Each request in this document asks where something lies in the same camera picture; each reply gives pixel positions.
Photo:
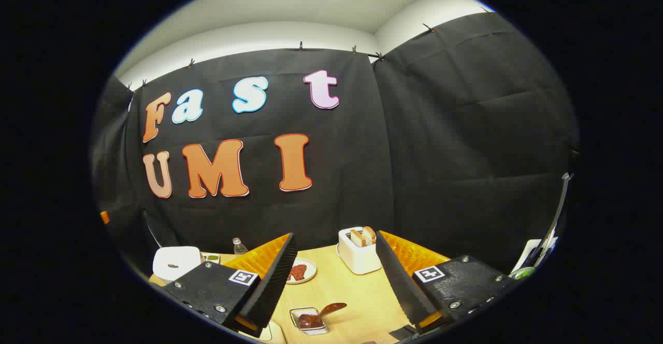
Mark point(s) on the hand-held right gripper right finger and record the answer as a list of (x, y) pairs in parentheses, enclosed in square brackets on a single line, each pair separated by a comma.
[(401, 282)]

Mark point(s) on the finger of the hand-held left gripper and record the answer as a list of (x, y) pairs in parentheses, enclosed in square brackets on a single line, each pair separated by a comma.
[(104, 217)]

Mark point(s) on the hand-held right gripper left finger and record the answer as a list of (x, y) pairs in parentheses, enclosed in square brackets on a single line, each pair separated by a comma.
[(274, 282)]

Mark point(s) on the brown wooden spoon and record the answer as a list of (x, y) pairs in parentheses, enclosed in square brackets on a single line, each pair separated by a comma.
[(331, 309)]

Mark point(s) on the white rice cooker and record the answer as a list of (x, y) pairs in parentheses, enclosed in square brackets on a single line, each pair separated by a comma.
[(178, 258)]

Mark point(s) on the red-brown meat piece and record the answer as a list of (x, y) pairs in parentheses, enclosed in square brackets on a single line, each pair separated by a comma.
[(302, 269), (294, 276)]

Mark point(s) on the white round plate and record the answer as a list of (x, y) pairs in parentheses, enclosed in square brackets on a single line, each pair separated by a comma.
[(310, 271)]

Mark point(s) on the white toaster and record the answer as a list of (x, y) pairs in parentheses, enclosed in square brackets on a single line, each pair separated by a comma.
[(362, 258)]

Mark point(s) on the clear plastic water bottle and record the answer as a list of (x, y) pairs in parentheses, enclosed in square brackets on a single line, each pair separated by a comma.
[(239, 246)]

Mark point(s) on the small white dish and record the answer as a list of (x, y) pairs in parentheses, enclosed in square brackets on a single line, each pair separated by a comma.
[(212, 257)]

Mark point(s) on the black backdrop cloth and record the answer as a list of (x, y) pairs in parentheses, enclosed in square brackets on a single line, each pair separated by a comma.
[(440, 152)]

